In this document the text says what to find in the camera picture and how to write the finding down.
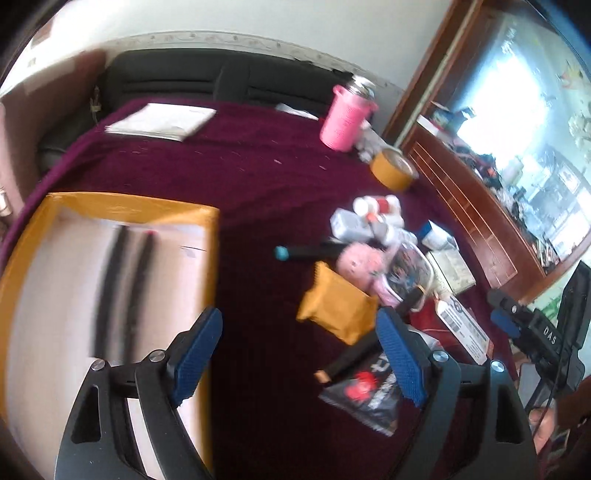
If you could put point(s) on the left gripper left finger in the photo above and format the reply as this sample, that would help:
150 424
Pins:
98 441

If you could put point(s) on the yellow-rimmed cardboard box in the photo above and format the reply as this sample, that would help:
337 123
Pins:
50 289

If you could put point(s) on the black marker teal cap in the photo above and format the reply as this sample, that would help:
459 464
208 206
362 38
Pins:
326 251

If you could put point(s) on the black snack packet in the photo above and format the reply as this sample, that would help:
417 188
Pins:
370 393

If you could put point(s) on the white barcode box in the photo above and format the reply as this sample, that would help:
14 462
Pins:
465 328

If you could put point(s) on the yellow padded envelope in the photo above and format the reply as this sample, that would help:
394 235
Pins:
337 306

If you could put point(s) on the clear plastic card case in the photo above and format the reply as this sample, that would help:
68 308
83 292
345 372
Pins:
407 268

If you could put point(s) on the maroon velvet bedspread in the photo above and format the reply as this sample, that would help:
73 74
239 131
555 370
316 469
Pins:
274 183

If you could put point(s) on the white blue box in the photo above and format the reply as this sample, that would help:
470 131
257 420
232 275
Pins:
436 238

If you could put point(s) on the black marker white cap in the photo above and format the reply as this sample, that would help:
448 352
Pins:
107 293

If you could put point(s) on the black marker orange cap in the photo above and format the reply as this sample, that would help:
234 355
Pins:
349 359

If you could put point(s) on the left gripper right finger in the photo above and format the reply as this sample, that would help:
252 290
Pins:
434 381

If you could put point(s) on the person right hand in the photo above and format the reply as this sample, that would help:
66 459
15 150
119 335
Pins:
543 421

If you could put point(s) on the pink knit-sleeved bottle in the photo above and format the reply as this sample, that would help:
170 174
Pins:
352 105

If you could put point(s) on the pink fluffy plush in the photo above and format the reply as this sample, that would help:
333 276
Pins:
361 264

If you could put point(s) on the yellow tape roll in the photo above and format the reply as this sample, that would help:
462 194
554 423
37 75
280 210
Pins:
391 168

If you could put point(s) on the black marker red cap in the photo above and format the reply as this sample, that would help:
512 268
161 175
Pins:
135 297

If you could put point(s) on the wooden window frame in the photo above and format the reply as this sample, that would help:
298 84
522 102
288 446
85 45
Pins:
496 119

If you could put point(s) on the black sofa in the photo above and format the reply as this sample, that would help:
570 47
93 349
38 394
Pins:
197 74

